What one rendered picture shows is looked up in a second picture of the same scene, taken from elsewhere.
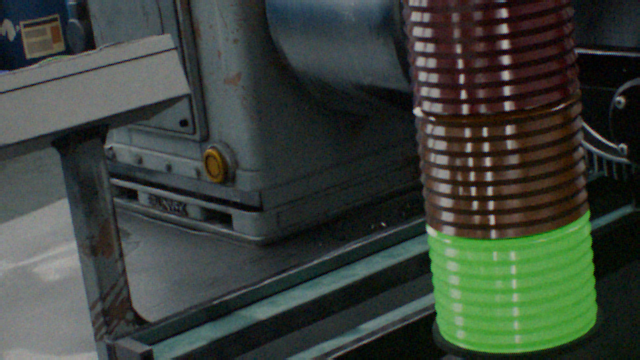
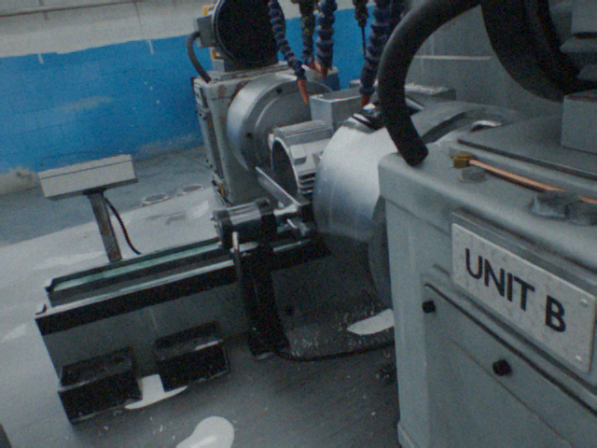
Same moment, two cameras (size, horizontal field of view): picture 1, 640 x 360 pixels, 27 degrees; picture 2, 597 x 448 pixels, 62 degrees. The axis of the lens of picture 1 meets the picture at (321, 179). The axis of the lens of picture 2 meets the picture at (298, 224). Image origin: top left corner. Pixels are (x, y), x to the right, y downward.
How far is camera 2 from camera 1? 0.60 m
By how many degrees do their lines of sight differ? 22
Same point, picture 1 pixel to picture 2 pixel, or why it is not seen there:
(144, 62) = (116, 165)
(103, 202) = (103, 216)
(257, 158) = (231, 189)
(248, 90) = (227, 163)
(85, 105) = (87, 182)
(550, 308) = not seen: outside the picture
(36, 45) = not seen: hidden behind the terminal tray
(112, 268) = (109, 240)
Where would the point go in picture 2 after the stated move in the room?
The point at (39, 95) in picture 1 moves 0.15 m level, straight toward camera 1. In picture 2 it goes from (68, 177) to (16, 205)
